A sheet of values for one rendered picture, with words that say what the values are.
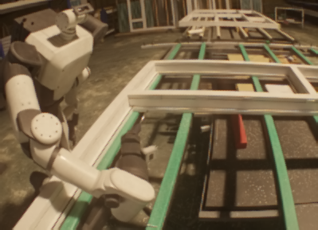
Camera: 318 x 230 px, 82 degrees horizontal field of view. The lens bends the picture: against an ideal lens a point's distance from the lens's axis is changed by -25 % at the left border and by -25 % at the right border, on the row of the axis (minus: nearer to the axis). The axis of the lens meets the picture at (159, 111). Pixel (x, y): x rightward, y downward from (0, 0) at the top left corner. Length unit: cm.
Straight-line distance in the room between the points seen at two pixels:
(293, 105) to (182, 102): 49
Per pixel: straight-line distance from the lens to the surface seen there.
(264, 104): 95
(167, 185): 64
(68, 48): 79
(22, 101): 58
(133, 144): 65
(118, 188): 50
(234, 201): 95
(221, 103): 94
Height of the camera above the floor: 134
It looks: 29 degrees down
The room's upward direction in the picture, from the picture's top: 8 degrees counter-clockwise
